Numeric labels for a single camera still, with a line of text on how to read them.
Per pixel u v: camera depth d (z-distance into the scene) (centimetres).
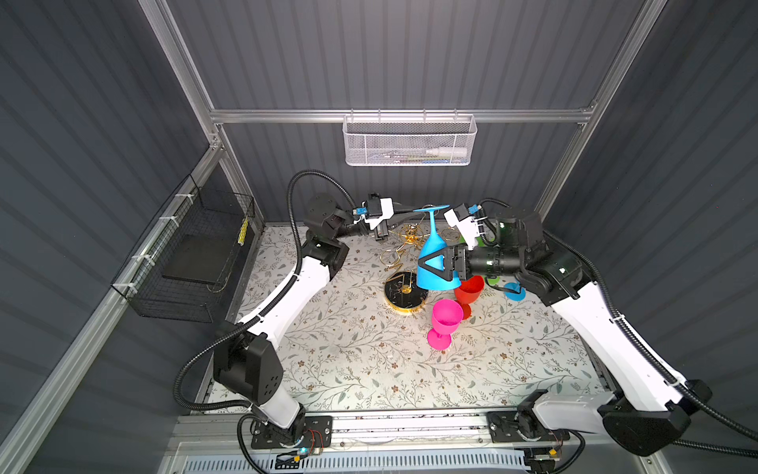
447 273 54
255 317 45
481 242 57
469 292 82
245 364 43
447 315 83
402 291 99
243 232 83
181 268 72
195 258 70
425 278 58
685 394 37
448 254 53
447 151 87
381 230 57
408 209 58
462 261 53
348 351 87
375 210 50
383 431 75
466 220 55
